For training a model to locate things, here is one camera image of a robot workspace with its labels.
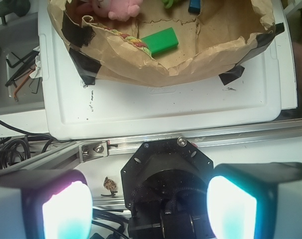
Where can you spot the blue block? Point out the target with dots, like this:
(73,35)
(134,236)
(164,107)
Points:
(194,6)

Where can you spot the metal corner bracket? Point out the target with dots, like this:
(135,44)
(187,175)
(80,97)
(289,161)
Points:
(91,150)

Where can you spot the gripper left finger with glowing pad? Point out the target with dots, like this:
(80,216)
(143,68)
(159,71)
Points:
(44,204)

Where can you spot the brown paper bag liner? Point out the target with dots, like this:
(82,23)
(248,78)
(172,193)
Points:
(215,42)

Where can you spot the orange allen key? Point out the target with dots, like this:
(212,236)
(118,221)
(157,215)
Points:
(21,85)

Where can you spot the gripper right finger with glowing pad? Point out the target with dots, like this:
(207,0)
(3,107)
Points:
(256,200)

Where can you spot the green toy piece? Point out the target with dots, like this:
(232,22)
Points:
(169,3)

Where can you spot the grey plastic tray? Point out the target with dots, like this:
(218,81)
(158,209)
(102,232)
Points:
(18,92)

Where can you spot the white plastic bin lid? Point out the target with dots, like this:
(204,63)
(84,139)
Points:
(107,109)

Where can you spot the black allen keys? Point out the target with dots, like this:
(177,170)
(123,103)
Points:
(17,68)

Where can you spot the green rectangular block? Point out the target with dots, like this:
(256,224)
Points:
(161,41)

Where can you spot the pink plush bunny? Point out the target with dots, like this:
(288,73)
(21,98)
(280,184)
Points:
(121,10)

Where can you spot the crumpled white paper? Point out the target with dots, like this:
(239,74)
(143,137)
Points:
(37,73)

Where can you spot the aluminium extrusion rail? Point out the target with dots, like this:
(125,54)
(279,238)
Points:
(11,148)

